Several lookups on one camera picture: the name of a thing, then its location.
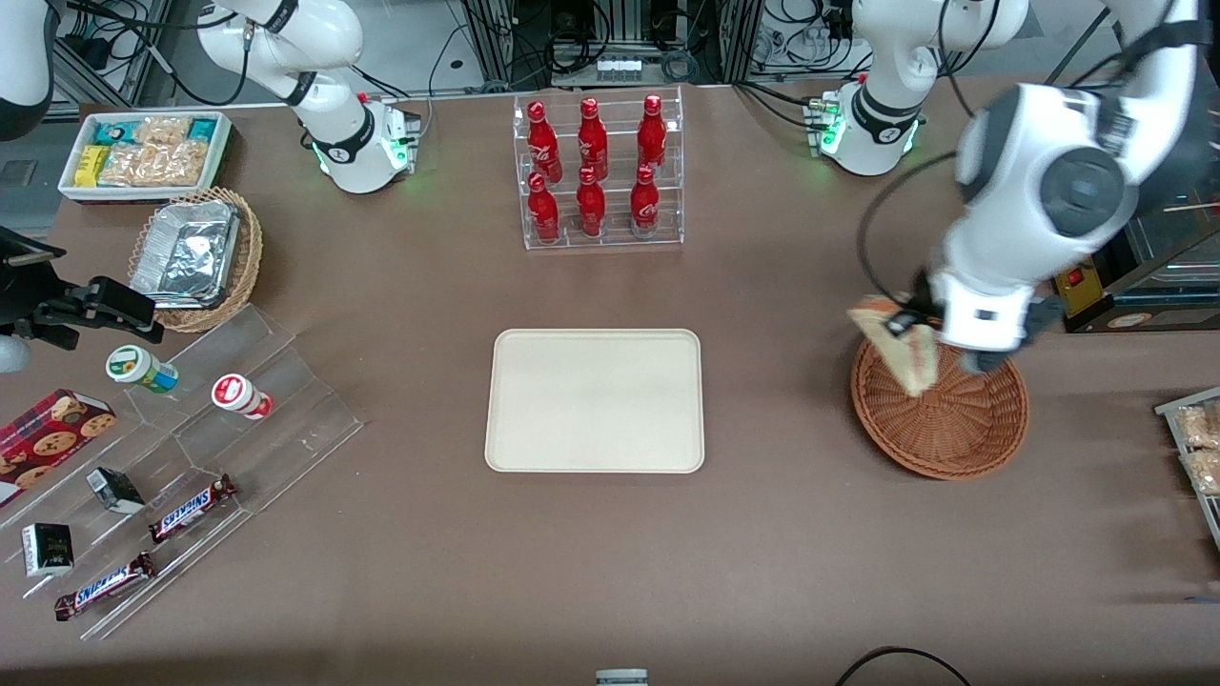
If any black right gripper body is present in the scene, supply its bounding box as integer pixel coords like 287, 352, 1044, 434
0, 227, 92, 330

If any triangular sandwich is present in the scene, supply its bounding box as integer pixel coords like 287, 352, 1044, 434
847, 296, 941, 399

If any aluminium foil tray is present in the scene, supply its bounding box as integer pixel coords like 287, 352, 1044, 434
130, 200, 242, 311

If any brown wicker basket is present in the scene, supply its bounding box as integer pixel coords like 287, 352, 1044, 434
850, 329, 1030, 480

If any light wicker basket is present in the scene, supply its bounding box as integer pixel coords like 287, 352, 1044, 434
128, 187, 264, 334

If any grey metal snack tray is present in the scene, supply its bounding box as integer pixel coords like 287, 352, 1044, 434
1154, 386, 1220, 553

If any cream plastic tray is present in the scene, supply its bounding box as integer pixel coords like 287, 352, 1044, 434
484, 329, 705, 474

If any green lid white cup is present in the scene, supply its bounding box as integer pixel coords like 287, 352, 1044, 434
105, 345, 180, 395

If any white snack bin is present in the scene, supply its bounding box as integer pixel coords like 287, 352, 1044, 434
57, 111, 234, 205

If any red tartan cookie box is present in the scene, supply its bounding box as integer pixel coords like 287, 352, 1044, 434
0, 388, 118, 509

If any clear rice cracker bag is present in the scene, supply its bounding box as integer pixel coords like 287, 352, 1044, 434
152, 140, 212, 188
133, 116, 193, 150
98, 143, 159, 188

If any red lid white cup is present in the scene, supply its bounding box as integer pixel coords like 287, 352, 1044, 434
211, 373, 275, 421

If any small black box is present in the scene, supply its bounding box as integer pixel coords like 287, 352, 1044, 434
86, 467, 147, 516
21, 522, 76, 578

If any clear acrylic step display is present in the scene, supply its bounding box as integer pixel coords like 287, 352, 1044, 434
0, 303, 365, 641

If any snickers chocolate bar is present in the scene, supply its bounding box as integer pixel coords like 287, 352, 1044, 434
148, 474, 238, 545
53, 553, 158, 622

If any clear snack bag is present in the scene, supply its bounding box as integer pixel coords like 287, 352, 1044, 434
1173, 401, 1220, 452
1181, 449, 1220, 497

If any red cola bottle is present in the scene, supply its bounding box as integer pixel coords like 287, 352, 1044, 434
576, 167, 607, 238
637, 93, 668, 172
578, 97, 609, 182
527, 171, 561, 245
629, 164, 661, 238
527, 101, 564, 185

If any clear acrylic bottle rack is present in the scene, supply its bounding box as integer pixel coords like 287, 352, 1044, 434
513, 86, 685, 252

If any black cable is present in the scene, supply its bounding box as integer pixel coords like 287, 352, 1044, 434
835, 646, 974, 686

